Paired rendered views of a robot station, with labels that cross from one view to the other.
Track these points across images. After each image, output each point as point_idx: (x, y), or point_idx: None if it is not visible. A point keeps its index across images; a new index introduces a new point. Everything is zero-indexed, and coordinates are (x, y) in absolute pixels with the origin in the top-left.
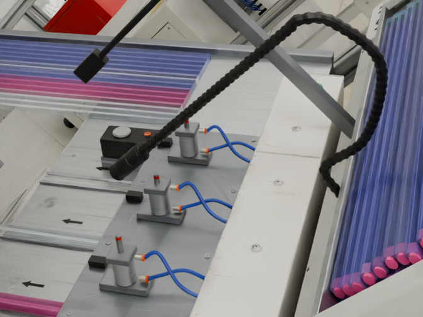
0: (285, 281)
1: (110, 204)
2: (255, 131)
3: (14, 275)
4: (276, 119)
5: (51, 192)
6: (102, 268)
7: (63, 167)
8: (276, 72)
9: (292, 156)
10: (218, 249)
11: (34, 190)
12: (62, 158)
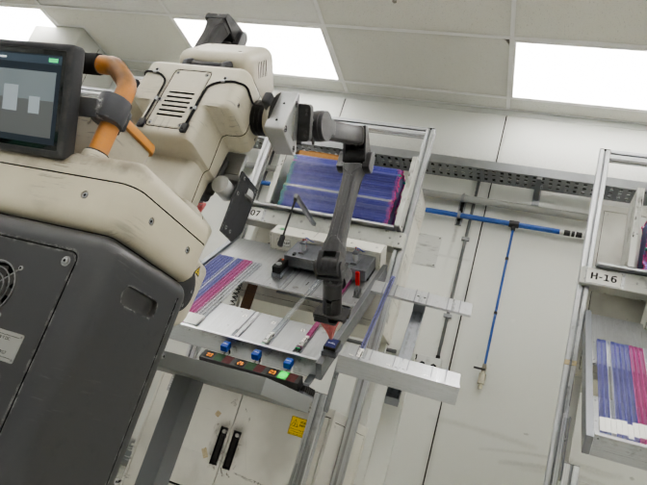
0: (364, 241)
1: (301, 277)
2: (273, 253)
3: None
4: (297, 235)
5: (289, 287)
6: (348, 265)
7: (275, 285)
8: (238, 246)
9: (316, 235)
10: (350, 246)
11: (287, 290)
12: (271, 285)
